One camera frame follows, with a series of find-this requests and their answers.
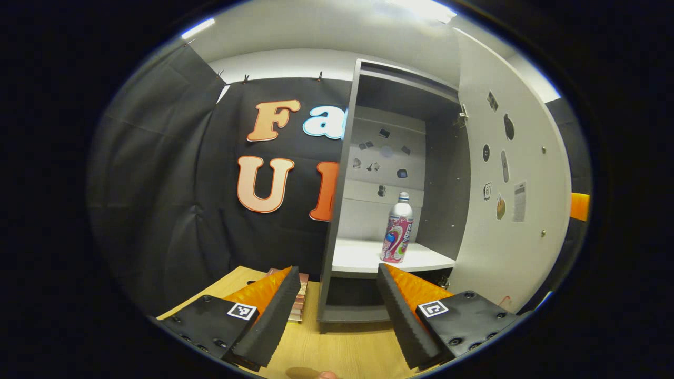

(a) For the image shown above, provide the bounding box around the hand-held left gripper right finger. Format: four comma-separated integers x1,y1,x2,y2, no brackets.
371,263,532,371

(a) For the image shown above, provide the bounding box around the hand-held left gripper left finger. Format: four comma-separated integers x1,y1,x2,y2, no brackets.
149,266,302,373

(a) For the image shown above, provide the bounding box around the ceiling strip light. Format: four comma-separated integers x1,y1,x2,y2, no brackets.
181,17,216,40

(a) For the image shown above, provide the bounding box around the black backdrop cloth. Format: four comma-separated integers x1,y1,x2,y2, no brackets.
87,45,590,316

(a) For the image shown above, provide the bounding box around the ceiling light panel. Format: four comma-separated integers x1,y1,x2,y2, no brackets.
384,0,458,23

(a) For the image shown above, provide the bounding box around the silver bottle with red label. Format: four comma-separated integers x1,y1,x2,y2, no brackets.
381,192,414,264

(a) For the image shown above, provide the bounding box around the brown cover book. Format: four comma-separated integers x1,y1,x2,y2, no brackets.
267,267,310,287

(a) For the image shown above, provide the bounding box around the grey cabinet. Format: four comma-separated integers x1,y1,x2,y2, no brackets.
318,59,472,334

